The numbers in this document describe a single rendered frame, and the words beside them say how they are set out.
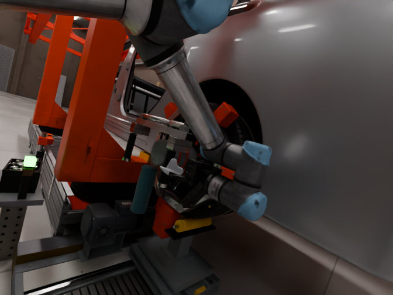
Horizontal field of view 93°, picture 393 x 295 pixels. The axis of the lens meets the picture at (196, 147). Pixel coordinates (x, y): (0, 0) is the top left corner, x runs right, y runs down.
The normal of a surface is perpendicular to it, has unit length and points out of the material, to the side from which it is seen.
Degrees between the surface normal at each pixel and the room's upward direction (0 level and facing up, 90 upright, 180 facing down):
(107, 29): 90
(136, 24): 157
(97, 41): 90
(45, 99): 90
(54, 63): 90
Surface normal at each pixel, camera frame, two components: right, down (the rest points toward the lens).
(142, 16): -0.24, 0.85
